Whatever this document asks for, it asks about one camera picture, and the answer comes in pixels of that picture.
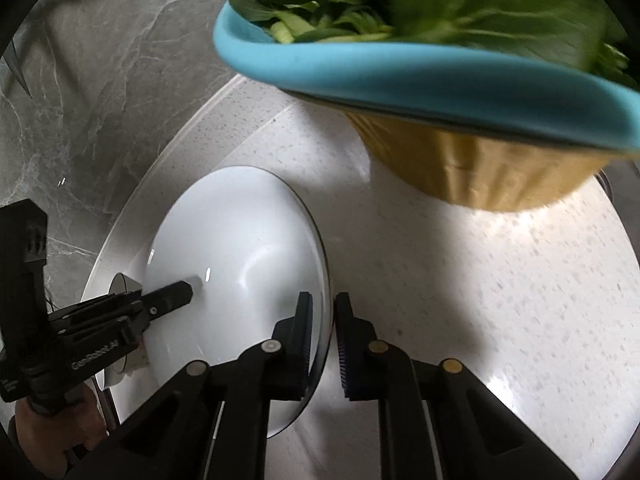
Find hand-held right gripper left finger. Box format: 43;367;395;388
67;291;315;480

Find large white bowl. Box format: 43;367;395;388
142;166;333;438

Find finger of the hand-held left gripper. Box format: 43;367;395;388
47;281;194;333

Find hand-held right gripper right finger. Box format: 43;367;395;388
334;291;581;480

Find green leafy vegetables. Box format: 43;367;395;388
230;0;631;86

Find person's left hand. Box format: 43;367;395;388
10;387;111;478

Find black rim patterned bowl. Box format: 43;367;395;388
102;272;151;388

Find blue plastic colander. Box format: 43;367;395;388
214;0;640;153

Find yellow plastic basin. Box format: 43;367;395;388
345;110;621;212

